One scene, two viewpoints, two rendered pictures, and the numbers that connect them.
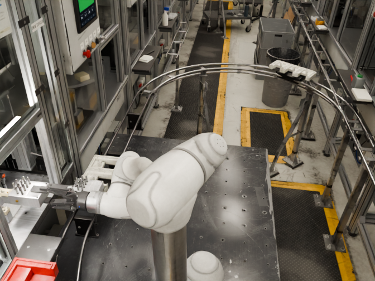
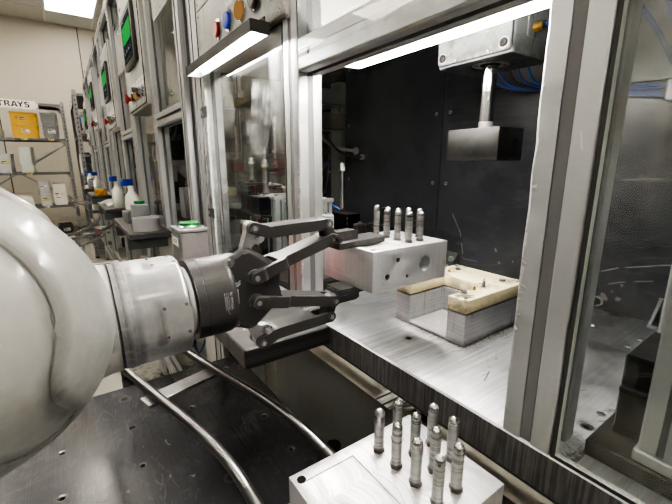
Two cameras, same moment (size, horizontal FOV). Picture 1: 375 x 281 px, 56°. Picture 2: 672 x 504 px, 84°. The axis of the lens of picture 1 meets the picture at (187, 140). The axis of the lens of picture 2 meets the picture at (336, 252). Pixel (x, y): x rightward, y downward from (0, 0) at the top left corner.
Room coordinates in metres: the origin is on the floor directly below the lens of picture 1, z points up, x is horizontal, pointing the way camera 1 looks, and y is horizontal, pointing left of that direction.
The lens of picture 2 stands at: (1.35, 0.27, 1.15)
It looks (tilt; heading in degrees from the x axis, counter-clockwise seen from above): 13 degrees down; 139
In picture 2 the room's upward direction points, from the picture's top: straight up
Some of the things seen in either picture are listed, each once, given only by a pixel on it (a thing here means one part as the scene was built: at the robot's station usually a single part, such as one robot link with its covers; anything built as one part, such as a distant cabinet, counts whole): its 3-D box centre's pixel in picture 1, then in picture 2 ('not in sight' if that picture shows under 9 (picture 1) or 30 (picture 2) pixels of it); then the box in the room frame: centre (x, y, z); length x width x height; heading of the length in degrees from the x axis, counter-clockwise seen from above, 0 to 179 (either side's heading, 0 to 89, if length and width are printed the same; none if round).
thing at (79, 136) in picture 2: not in sight; (103, 176); (-4.76, 1.35, 1.00); 1.30 x 0.51 x 2.00; 174
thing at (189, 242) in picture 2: not in sight; (195, 251); (0.55, 0.57, 0.97); 0.08 x 0.08 x 0.12; 84
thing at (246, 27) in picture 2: not in sight; (221, 49); (0.62, 0.63, 1.37); 0.36 x 0.04 x 0.04; 174
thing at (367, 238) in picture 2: (40, 189); (355, 240); (1.03, 0.59, 1.06); 0.07 x 0.03 x 0.01; 84
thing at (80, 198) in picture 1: (77, 199); (233, 289); (1.01, 0.43, 1.03); 0.09 x 0.07 x 0.08; 84
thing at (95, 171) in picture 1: (97, 183); not in sight; (1.31, 0.45, 0.84); 0.36 x 0.14 x 0.10; 174
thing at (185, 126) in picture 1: (211, 44); not in sight; (5.64, -0.33, 0.01); 5.85 x 0.59 x 0.01; 174
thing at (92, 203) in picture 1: (95, 202); (153, 307); (1.01, 0.36, 1.03); 0.09 x 0.06 x 0.09; 174
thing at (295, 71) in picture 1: (291, 72); not in sight; (2.78, -0.85, 0.84); 0.37 x 0.14 x 0.10; 52
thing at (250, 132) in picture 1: (267, 132); not in sight; (3.11, -0.84, 0.01); 1.00 x 0.55 x 0.01; 174
